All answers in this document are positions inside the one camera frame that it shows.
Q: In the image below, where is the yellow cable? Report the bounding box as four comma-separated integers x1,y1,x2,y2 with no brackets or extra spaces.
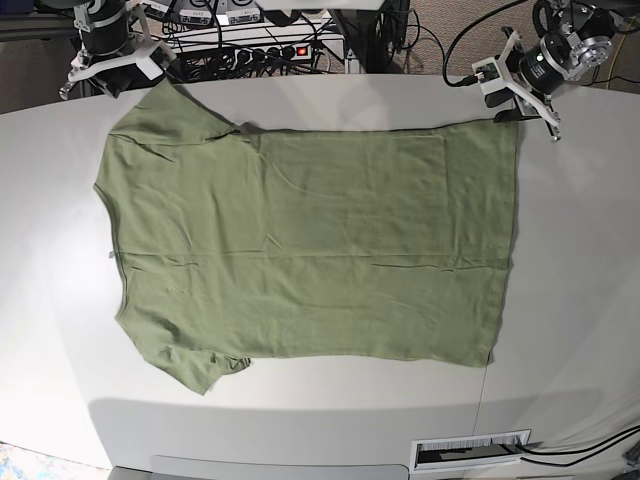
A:
603,29,632,91

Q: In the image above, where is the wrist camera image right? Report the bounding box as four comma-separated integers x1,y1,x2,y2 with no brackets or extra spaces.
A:
472,57,504,95

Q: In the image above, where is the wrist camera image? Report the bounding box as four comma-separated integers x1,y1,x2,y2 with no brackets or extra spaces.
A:
472,57,504,95
136,49,170,80

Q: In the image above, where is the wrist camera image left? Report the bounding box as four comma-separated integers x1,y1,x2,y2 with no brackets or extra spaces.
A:
136,49,170,80

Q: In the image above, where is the white cable grommet tray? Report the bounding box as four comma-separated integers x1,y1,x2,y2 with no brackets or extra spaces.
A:
409,429,531,473

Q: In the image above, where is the black power strip red switch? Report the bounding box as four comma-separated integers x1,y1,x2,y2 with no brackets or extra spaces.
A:
228,44,314,64

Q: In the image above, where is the black cable bottom right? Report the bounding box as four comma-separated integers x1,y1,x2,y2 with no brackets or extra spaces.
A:
519,424,640,469

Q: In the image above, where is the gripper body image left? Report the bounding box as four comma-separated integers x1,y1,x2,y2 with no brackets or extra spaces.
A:
59,37,175,98

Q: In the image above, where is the green T-shirt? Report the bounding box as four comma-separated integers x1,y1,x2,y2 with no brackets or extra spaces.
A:
94,81,518,394

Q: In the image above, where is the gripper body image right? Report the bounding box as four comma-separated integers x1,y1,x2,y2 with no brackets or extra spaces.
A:
496,29,561,142

